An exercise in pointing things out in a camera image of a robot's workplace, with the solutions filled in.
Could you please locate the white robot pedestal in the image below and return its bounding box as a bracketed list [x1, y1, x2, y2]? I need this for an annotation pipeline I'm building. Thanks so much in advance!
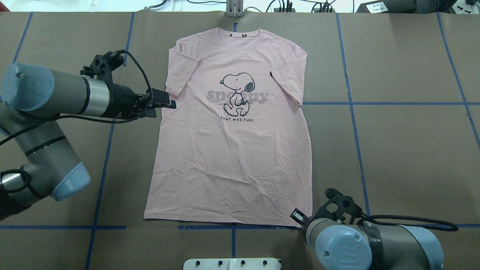
[183, 258, 282, 270]

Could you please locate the black box with label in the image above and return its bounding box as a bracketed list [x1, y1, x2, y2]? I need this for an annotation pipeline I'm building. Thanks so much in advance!
[355, 0, 417, 14]

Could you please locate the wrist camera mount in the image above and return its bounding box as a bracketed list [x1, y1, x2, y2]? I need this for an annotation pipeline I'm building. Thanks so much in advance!
[314, 188, 364, 225]
[79, 50, 125, 84]

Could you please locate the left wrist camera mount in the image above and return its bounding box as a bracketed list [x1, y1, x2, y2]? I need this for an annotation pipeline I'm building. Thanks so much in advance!
[79, 50, 125, 84]

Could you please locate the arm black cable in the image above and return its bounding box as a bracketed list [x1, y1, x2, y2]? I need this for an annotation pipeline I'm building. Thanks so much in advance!
[358, 214, 459, 232]
[0, 50, 154, 194]

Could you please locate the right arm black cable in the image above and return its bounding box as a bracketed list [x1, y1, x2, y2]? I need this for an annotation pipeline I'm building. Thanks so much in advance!
[358, 214, 459, 232]

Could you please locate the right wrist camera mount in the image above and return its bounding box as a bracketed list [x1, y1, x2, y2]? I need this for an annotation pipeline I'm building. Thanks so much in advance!
[314, 188, 364, 225]

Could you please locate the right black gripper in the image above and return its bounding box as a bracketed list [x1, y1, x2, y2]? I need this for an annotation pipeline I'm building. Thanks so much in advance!
[290, 208, 319, 231]

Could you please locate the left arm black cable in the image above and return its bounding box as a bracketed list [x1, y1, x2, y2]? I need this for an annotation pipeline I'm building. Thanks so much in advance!
[0, 50, 154, 194]

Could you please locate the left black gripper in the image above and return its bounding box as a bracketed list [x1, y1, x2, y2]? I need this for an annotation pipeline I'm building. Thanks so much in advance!
[109, 83, 177, 119]

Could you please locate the aluminium frame post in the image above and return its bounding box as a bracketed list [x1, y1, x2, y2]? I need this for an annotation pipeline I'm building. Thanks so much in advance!
[225, 0, 245, 18]

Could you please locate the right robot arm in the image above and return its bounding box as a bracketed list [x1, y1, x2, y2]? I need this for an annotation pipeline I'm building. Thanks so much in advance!
[290, 209, 445, 270]

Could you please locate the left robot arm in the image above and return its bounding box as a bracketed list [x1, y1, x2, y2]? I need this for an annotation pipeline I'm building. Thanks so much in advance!
[1, 60, 176, 219]

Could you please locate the pink Snoopy t-shirt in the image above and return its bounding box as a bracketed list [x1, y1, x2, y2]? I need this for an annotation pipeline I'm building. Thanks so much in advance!
[143, 28, 313, 227]

